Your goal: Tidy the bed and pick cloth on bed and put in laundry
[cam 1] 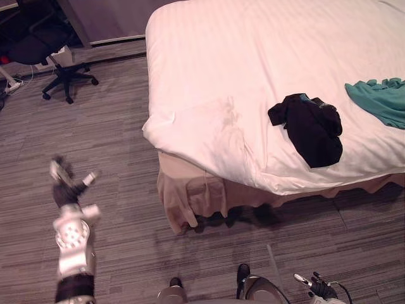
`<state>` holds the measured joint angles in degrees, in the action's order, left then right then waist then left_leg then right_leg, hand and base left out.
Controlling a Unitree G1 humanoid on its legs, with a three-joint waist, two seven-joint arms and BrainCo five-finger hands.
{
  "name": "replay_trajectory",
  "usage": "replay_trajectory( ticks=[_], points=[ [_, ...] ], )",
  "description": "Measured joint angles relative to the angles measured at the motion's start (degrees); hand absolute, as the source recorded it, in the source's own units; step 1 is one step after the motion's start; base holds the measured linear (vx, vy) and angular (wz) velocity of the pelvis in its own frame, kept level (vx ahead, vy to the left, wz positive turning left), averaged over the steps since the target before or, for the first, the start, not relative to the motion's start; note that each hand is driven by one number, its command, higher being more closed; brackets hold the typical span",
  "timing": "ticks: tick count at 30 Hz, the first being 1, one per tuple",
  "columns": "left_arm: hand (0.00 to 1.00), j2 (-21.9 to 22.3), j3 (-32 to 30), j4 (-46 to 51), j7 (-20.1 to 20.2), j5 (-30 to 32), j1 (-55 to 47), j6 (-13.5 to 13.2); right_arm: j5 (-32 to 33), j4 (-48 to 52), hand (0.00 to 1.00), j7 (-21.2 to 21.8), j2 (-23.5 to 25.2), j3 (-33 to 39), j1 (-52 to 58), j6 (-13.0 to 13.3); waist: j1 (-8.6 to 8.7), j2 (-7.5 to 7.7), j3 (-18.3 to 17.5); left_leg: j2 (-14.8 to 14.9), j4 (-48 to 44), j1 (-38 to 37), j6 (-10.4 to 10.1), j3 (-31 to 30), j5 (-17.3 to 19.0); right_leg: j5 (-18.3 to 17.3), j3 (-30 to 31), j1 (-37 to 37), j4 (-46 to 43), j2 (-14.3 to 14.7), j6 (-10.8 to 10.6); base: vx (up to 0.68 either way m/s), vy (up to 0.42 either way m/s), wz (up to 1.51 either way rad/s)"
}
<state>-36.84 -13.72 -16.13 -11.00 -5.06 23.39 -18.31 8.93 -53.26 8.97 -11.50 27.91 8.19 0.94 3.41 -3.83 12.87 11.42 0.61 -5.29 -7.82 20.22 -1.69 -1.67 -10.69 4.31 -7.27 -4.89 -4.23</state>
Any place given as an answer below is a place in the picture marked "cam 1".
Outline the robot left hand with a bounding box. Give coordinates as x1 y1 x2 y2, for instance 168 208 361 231
49 154 103 209

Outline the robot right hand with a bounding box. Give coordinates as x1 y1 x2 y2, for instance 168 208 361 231
293 271 339 300

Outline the beige bed skirt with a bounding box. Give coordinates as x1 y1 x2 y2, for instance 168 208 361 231
157 150 405 235

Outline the black cloth garment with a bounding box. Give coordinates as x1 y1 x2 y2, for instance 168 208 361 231
267 92 344 169

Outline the teal cloth garment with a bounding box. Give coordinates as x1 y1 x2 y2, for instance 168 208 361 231
344 77 405 130

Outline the white bed duvet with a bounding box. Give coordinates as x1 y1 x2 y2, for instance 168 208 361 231
141 0 405 196

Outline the robot right leg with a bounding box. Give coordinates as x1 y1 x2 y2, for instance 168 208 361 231
235 263 292 304

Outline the robot leg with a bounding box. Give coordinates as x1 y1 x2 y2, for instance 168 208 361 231
235 263 292 304
156 277 190 304

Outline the white power strip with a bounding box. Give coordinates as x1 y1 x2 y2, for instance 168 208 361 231
5 80 24 93

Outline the white box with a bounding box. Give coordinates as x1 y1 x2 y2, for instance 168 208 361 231
34 45 76 72

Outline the robot left leg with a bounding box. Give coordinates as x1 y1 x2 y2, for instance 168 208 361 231
156 277 190 304

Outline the black office chair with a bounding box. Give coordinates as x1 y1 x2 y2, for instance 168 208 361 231
6 19 99 105

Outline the dark desk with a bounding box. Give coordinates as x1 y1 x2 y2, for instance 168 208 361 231
0 0 93 49

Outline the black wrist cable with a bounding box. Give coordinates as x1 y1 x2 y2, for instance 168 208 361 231
328 281 352 304

